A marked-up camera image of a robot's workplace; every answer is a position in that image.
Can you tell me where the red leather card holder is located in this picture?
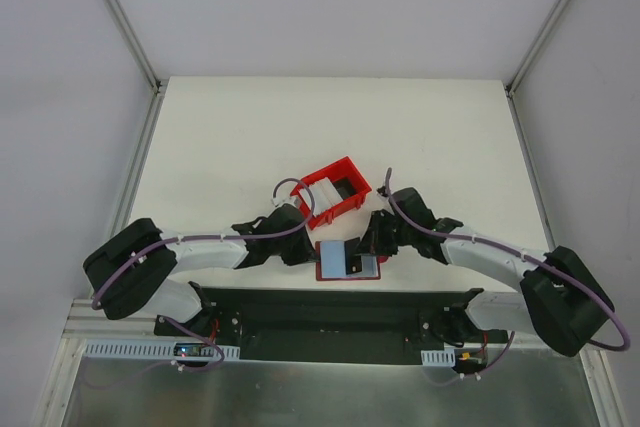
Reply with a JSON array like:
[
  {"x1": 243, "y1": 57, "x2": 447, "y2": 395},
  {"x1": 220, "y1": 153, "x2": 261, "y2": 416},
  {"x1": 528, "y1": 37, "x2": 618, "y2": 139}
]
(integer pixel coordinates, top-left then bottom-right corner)
[{"x1": 315, "y1": 237, "x2": 388, "y2": 282}]

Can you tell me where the red plastic bin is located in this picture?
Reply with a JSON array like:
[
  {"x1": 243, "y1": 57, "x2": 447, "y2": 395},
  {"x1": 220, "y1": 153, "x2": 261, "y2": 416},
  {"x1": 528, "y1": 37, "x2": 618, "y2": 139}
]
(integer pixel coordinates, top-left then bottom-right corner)
[{"x1": 290, "y1": 156, "x2": 372, "y2": 230}]

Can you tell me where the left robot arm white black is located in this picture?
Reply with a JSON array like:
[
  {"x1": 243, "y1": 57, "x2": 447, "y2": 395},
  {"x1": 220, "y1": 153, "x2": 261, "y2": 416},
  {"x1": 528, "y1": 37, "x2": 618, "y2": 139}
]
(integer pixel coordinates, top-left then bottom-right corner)
[{"x1": 82, "y1": 204, "x2": 318, "y2": 336}]

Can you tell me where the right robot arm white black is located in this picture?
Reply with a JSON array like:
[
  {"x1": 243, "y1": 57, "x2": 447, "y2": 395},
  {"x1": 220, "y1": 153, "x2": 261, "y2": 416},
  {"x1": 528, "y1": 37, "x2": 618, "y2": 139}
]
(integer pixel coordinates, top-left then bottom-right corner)
[{"x1": 356, "y1": 187, "x2": 615, "y2": 357}]

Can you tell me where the white card stack in bin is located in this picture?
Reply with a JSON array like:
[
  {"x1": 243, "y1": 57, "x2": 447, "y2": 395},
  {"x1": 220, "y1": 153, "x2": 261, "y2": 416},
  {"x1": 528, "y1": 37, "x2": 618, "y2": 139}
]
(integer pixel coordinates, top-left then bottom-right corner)
[{"x1": 299, "y1": 177, "x2": 343, "y2": 217}]

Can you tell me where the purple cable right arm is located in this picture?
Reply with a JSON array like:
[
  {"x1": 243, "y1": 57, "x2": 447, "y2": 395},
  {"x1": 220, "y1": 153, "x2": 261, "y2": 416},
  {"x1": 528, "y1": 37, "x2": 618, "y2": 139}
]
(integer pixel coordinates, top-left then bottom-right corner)
[{"x1": 382, "y1": 166, "x2": 630, "y2": 387}]

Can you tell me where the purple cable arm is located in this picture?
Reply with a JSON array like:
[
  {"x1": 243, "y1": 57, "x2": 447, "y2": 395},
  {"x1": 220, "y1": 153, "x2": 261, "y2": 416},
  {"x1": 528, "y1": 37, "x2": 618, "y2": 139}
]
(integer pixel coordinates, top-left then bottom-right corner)
[
  {"x1": 382, "y1": 166, "x2": 630, "y2": 387},
  {"x1": 91, "y1": 177, "x2": 316, "y2": 374}
]

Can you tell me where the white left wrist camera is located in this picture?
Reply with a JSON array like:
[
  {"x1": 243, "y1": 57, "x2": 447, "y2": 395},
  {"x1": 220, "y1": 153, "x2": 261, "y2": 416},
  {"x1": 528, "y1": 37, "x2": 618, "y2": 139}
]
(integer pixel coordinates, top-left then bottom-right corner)
[{"x1": 272, "y1": 196, "x2": 301, "y2": 209}]

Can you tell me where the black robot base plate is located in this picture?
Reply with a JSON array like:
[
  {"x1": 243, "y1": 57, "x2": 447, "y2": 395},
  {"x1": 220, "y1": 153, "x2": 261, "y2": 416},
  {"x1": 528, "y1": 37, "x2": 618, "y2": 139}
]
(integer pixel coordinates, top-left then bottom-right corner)
[{"x1": 185, "y1": 288, "x2": 508, "y2": 365}]

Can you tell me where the white slotted cable duct right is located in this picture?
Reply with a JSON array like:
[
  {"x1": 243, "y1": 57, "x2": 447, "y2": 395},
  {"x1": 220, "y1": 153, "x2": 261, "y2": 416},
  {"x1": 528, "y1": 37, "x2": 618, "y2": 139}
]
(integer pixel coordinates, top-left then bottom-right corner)
[{"x1": 420, "y1": 348, "x2": 456, "y2": 368}]

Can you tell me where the white slotted cable duct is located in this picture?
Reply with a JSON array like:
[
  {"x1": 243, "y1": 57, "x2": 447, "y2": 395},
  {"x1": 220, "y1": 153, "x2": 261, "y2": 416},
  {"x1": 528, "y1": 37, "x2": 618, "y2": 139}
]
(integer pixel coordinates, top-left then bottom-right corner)
[
  {"x1": 420, "y1": 348, "x2": 456, "y2": 368},
  {"x1": 84, "y1": 339, "x2": 241, "y2": 362}
]

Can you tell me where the aluminium side rail right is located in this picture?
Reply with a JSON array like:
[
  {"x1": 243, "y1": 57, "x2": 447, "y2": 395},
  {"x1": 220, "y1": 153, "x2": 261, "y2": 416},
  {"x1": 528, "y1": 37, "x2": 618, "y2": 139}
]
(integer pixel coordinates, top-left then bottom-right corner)
[{"x1": 505, "y1": 92, "x2": 556, "y2": 249}]

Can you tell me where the aluminium side rail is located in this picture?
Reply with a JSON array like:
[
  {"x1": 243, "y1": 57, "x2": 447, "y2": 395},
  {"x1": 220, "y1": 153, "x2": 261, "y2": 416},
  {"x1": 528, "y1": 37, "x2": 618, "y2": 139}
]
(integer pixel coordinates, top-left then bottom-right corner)
[
  {"x1": 104, "y1": 79, "x2": 169, "y2": 241},
  {"x1": 505, "y1": 92, "x2": 556, "y2": 249}
]

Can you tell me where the aluminium side rail left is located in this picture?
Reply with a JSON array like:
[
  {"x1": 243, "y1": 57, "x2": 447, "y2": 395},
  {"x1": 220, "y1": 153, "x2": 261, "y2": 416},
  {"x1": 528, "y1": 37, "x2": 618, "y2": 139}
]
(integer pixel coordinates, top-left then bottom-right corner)
[{"x1": 104, "y1": 79, "x2": 169, "y2": 241}]

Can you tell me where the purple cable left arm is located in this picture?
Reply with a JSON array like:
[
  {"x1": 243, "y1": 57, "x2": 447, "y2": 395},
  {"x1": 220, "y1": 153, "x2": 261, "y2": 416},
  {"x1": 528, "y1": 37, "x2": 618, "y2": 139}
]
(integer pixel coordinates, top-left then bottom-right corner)
[{"x1": 91, "y1": 177, "x2": 316, "y2": 374}]

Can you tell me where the white slotted cable duct left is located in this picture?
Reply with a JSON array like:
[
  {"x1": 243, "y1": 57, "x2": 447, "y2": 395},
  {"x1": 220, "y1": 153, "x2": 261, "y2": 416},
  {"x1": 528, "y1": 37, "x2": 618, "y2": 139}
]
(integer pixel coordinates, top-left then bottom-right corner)
[{"x1": 84, "y1": 339, "x2": 241, "y2": 362}]

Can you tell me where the aluminium frame post left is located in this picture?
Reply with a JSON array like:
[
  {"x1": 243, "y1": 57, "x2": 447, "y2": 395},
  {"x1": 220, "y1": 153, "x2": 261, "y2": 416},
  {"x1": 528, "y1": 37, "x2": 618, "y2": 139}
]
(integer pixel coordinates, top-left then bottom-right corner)
[{"x1": 103, "y1": 0, "x2": 164, "y2": 93}]

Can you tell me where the aluminium frame post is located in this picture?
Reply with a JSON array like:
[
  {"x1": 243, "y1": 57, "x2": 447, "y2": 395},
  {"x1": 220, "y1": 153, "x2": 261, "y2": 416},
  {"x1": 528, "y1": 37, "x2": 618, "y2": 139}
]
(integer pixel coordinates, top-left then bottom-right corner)
[
  {"x1": 103, "y1": 0, "x2": 164, "y2": 93},
  {"x1": 505, "y1": 0, "x2": 573, "y2": 98}
]

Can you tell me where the aluminium frame post right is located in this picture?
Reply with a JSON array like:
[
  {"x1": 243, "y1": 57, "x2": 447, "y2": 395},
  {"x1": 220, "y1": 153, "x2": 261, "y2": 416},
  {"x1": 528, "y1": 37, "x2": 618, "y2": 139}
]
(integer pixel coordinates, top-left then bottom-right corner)
[{"x1": 505, "y1": 0, "x2": 573, "y2": 98}]

